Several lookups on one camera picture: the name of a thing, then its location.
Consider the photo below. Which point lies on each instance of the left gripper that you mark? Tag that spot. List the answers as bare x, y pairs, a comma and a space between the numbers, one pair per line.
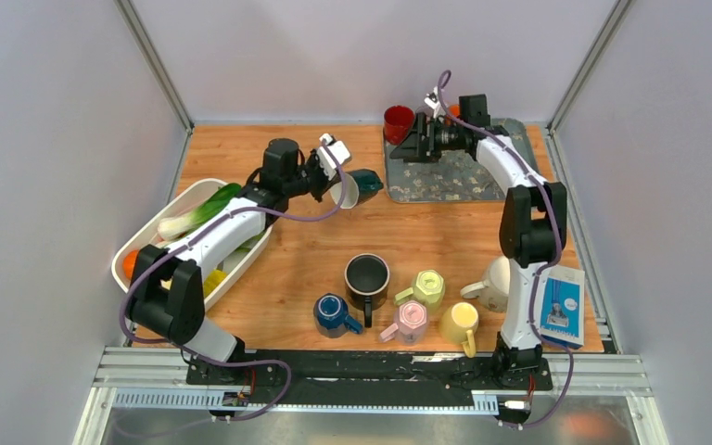
325, 184

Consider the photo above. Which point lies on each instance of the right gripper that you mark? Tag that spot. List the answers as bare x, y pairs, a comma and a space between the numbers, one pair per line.
413, 149

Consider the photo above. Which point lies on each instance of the red mug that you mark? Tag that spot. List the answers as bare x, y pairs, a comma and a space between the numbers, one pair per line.
397, 122

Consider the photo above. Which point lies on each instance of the dark green mug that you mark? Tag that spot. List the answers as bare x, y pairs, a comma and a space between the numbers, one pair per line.
356, 188

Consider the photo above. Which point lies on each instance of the light green faceted mug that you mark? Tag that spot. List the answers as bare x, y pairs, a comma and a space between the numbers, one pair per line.
427, 288

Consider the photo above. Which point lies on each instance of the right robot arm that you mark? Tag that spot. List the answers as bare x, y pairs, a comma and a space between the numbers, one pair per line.
533, 227

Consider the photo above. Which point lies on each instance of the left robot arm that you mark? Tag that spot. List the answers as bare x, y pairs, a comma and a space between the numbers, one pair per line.
166, 292

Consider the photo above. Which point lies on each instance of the black mug with gold rim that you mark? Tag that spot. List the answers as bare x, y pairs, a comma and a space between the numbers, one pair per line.
366, 278

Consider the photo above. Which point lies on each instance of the navy blue mug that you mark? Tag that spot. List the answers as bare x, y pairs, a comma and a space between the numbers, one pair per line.
332, 317

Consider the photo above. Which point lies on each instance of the cream white mug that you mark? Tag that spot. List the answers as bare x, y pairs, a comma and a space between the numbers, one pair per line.
491, 291

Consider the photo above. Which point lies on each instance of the pink faceted mug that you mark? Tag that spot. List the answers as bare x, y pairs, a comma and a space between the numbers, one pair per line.
409, 324

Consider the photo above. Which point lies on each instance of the yellow mug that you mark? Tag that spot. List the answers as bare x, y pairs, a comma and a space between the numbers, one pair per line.
458, 325

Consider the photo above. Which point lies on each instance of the floral blue tray mat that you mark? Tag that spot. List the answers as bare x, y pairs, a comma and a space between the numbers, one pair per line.
456, 176

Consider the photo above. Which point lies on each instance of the bok choy vegetable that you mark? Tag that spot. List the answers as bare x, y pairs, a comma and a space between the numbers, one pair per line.
173, 228

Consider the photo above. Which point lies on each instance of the small orange pumpkin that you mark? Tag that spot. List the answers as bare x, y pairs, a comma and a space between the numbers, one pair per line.
128, 264

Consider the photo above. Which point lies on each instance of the white oval vegetable dish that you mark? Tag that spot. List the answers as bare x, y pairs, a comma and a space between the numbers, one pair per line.
231, 247

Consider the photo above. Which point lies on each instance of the blue and white box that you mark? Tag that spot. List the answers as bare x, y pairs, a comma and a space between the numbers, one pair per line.
563, 307

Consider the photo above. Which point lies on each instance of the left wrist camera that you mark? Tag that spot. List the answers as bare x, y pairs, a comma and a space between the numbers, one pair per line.
332, 152

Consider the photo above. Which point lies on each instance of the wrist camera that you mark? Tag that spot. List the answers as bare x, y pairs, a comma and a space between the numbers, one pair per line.
332, 152
432, 101

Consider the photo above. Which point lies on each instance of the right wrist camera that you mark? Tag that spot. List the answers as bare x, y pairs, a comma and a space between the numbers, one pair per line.
432, 101

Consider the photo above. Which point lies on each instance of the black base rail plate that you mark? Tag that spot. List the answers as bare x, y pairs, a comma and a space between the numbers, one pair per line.
365, 378

